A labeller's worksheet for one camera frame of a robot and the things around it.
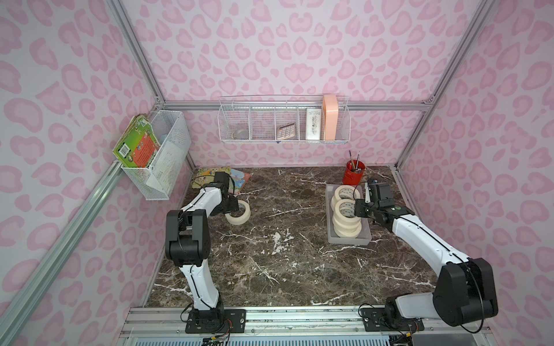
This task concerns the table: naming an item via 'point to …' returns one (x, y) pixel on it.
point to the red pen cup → (353, 172)
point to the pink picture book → (239, 179)
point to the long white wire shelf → (284, 119)
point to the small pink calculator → (286, 131)
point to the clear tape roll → (240, 134)
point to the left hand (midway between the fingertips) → (227, 206)
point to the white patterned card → (313, 124)
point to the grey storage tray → (363, 239)
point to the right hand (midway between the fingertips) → (360, 203)
